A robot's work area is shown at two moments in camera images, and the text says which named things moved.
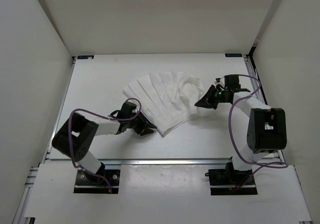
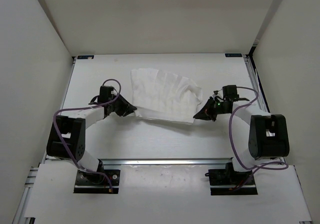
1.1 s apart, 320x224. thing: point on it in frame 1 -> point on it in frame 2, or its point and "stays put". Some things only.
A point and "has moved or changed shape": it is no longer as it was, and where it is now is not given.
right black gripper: x=207 y=100 -> x=206 y=113
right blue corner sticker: x=233 y=55 stays put
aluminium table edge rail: x=167 y=162 stays put
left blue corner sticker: x=85 y=57 stays put
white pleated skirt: x=169 y=98 has moved or changed shape
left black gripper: x=142 y=129 -> x=126 y=108
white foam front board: x=166 y=194 stays put
